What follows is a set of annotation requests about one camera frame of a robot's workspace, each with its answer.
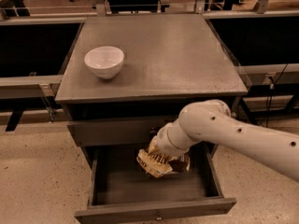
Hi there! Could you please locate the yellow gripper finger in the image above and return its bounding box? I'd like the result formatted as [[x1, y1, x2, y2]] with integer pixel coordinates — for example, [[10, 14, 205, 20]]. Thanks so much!
[[148, 136, 160, 154]]

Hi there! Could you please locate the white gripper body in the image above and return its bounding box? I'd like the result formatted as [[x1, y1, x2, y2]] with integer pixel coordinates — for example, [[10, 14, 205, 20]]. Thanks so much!
[[156, 123, 187, 157]]

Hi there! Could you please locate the brown chip bag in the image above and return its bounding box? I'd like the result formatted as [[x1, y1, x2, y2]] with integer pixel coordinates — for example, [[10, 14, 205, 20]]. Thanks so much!
[[136, 149, 190, 178]]

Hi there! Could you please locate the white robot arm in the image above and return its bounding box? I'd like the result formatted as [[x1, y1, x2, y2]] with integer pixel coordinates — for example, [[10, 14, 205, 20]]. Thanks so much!
[[149, 100, 299, 181]]

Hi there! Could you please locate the closed top drawer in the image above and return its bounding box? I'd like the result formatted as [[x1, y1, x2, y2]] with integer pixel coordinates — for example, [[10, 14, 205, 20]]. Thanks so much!
[[67, 116, 178, 147]]

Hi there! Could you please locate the open middle drawer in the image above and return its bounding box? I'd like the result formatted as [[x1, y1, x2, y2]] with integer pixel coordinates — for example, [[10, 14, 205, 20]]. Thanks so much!
[[75, 143, 236, 224]]

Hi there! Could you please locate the grey wooden drawer cabinet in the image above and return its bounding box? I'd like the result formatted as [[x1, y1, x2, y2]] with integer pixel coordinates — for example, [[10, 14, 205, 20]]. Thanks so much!
[[54, 13, 249, 224]]

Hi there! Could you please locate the white ceramic bowl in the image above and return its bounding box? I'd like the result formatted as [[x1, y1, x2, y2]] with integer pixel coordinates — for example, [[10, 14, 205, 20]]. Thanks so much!
[[84, 46, 124, 79]]

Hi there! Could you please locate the black floor cable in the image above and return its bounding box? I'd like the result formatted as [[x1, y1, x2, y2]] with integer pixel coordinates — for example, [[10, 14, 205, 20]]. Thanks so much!
[[258, 63, 291, 128]]

